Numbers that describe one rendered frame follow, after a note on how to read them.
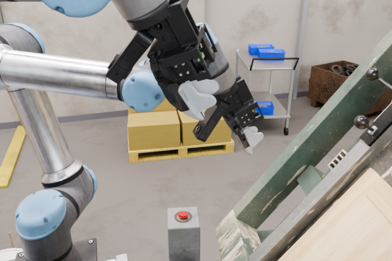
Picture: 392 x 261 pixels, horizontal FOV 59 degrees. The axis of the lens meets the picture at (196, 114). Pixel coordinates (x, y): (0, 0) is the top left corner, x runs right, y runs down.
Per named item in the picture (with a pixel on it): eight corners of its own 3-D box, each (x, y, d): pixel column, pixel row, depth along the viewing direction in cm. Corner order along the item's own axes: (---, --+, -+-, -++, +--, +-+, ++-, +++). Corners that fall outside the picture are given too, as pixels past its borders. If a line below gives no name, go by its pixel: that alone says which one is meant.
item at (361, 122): (364, 132, 102) (348, 121, 92) (373, 122, 101) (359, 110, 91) (374, 140, 99) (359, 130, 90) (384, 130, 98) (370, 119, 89)
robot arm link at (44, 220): (11, 260, 86) (0, 215, 80) (42, 223, 98) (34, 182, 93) (57, 266, 84) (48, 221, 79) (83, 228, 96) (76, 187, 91)
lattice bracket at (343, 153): (333, 169, 111) (326, 165, 110) (349, 153, 109) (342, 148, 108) (339, 176, 107) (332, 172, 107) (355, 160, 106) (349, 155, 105)
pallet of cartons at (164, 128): (122, 133, 406) (117, 80, 380) (214, 122, 435) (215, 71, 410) (130, 168, 337) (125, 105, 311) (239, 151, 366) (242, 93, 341)
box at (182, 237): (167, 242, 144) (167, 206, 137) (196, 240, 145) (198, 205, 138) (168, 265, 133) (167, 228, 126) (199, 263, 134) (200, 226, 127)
